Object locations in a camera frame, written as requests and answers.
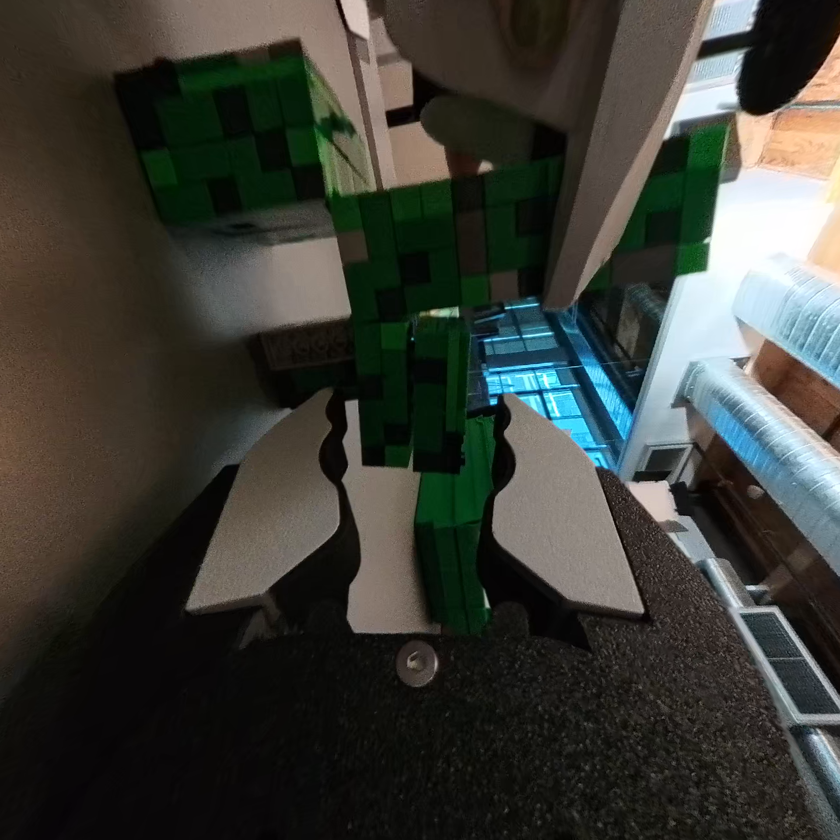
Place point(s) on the large glass window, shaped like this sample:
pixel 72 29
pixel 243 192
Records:
pixel 558 394

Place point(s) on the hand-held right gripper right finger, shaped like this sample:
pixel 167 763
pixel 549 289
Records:
pixel 558 525

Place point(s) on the person's left hand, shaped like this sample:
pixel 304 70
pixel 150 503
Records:
pixel 463 163

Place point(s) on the silver ventilation duct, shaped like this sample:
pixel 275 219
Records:
pixel 774 446
pixel 800 308

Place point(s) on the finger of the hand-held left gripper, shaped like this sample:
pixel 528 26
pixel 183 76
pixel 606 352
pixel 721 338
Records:
pixel 369 98
pixel 623 164

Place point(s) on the green lego creeper body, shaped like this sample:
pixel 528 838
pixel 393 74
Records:
pixel 426 249

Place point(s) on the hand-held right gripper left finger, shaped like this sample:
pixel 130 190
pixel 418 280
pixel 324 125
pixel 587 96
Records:
pixel 269 525

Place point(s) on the vent grille panel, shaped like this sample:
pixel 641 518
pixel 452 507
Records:
pixel 787 663

